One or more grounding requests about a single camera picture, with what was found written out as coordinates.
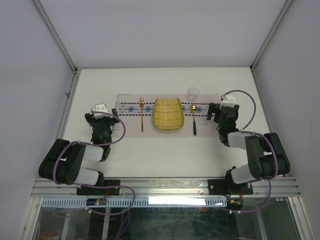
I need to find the gold spoon green handle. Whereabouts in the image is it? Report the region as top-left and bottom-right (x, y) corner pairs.
(190, 105), (197, 136)

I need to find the patterned white placemat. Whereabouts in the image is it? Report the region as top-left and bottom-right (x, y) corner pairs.
(116, 94), (220, 138)

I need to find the clear drinking glass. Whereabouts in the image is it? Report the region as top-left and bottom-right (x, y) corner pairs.
(187, 87), (200, 103)

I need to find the rose gold fork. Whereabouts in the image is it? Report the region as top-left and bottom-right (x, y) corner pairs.
(139, 97), (145, 133)

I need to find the yellow woven pattern plate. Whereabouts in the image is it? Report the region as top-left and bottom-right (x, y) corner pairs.
(152, 98), (185, 132)

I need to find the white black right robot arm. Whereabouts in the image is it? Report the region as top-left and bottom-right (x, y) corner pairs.
(206, 103), (291, 198)

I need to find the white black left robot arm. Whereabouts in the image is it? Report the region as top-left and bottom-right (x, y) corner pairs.
(38, 104), (120, 195)

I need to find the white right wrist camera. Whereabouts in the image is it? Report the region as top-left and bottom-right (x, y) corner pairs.
(220, 94), (236, 108)

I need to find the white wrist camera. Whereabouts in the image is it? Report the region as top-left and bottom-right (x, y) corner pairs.
(220, 94), (236, 108)
(90, 103), (108, 119)

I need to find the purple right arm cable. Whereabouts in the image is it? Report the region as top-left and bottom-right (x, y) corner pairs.
(221, 89), (282, 214)

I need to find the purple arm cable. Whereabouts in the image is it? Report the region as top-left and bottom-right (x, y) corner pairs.
(53, 112), (137, 240)
(221, 89), (282, 214)

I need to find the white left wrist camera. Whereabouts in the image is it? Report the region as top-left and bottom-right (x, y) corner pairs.
(90, 103), (108, 119)

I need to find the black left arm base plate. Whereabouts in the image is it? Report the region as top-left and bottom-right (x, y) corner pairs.
(76, 179), (121, 196)

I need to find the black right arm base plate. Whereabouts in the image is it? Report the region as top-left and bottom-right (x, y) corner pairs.
(207, 179), (254, 198)

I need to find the white slotted cable duct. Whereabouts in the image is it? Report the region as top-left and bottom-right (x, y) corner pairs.
(42, 196), (227, 208)

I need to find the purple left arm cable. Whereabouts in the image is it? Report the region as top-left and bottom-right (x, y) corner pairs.
(53, 112), (137, 240)

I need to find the aluminium front mounting rail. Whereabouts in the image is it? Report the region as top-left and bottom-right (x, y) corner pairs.
(31, 176), (301, 198)

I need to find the right aluminium frame post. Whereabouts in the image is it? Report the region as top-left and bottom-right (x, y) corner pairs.
(250, 0), (295, 72)

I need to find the aluminium frame post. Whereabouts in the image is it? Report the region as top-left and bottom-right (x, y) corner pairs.
(31, 0), (78, 74)
(250, 0), (295, 72)

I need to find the left aluminium frame post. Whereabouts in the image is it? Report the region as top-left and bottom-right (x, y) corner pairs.
(31, 0), (78, 74)

